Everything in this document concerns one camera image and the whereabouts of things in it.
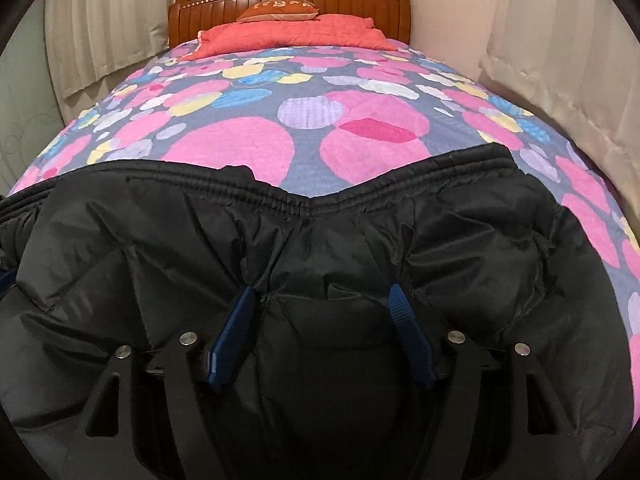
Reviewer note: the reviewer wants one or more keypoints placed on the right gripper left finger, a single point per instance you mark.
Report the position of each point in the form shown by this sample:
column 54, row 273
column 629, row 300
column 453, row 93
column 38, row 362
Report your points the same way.
column 226, row 354

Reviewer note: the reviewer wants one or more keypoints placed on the beige curtain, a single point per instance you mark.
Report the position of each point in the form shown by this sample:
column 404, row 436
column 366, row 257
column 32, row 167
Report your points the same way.
column 578, row 62
column 88, row 40

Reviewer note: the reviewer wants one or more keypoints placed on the red folded blanket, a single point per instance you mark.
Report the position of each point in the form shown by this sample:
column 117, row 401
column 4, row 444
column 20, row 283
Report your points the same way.
column 328, row 30

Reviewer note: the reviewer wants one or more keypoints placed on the right beige curtain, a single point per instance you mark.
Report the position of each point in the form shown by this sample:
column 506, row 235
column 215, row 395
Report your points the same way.
column 578, row 62

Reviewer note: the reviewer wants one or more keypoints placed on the frosted glass door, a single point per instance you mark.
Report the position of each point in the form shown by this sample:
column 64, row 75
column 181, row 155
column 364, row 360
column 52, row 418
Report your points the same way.
column 30, row 117

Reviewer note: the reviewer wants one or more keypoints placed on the left beige curtain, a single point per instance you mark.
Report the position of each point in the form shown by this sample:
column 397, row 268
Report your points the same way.
column 88, row 40

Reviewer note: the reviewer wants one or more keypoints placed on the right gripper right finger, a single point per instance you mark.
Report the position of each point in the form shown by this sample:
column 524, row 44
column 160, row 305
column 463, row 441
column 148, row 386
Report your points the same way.
column 418, row 347

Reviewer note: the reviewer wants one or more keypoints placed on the orange embroidered pillow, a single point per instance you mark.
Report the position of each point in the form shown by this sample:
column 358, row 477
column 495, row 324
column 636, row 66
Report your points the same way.
column 280, row 10

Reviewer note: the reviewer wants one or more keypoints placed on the black puffer jacket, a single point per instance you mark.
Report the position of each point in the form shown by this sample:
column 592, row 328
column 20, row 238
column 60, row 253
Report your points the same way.
column 115, row 278

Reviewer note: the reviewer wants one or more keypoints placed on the wooden headboard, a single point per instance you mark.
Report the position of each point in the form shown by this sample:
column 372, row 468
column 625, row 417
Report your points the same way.
column 186, row 18

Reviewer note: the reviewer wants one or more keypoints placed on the colourful dotted bed sheet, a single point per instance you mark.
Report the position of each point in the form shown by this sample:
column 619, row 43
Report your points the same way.
column 315, row 121

